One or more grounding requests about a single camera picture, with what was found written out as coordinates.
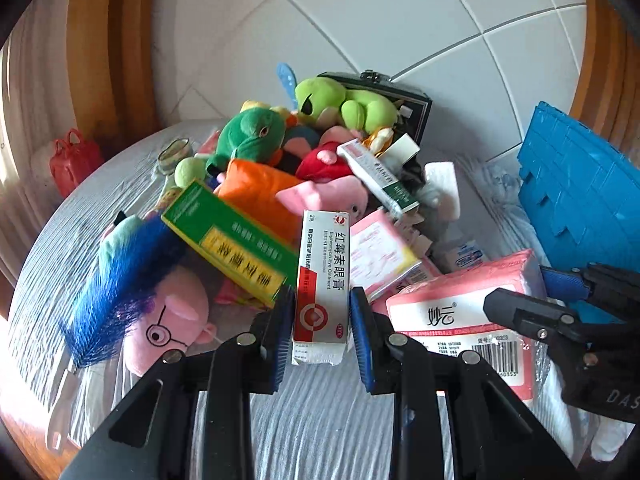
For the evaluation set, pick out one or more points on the pink pig plush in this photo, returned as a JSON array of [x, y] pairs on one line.
[[325, 192]]

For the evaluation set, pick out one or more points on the black gift box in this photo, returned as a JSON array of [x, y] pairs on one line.
[[415, 110]]

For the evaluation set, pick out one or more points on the dark green frog plush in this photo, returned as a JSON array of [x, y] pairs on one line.
[[250, 130]]

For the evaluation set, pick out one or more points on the red white ointment box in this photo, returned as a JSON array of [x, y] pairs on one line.
[[320, 285]]

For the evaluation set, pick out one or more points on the blue haired pink plush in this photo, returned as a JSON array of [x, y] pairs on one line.
[[175, 310]]

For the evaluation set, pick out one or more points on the red pink plush toy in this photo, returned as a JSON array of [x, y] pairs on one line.
[[320, 162]]

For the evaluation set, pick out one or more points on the red toy bag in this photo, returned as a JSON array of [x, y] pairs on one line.
[[75, 165]]

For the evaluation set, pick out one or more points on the white green medicine box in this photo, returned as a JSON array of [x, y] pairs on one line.
[[380, 175]]

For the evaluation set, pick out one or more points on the light green plush toy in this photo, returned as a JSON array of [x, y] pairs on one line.
[[360, 110]]

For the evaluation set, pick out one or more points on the pink white box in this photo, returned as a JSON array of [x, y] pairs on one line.
[[380, 255]]

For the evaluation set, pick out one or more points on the white paper tissue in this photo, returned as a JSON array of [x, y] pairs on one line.
[[442, 185]]

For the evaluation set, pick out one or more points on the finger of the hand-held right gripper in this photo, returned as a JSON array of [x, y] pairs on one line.
[[565, 284], [530, 312]]

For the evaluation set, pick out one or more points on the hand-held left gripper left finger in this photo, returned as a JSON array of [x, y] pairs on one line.
[[280, 340]]

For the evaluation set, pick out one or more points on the pink white tissue pack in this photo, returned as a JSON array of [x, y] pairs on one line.
[[450, 300]]

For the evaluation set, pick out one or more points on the green yellow box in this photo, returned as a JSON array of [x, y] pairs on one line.
[[225, 240]]

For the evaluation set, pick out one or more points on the orange plush cushion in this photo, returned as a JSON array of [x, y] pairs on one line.
[[255, 185]]

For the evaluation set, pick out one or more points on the white floral blanket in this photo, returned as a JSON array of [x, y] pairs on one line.
[[500, 200]]

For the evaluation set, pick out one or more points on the dark blue plush toy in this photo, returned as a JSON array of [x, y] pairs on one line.
[[300, 140]]

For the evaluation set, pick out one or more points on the white wet wipes packet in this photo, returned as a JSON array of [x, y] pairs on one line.
[[462, 257]]

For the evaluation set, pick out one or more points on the wooden frame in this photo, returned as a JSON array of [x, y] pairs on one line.
[[115, 35], [605, 60]]

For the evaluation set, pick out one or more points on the patterned tape roll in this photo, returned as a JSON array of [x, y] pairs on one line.
[[175, 155]]

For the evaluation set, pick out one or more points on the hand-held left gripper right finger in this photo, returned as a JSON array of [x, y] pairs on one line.
[[362, 340]]

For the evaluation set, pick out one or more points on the blue plastic crate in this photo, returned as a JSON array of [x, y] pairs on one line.
[[575, 185]]

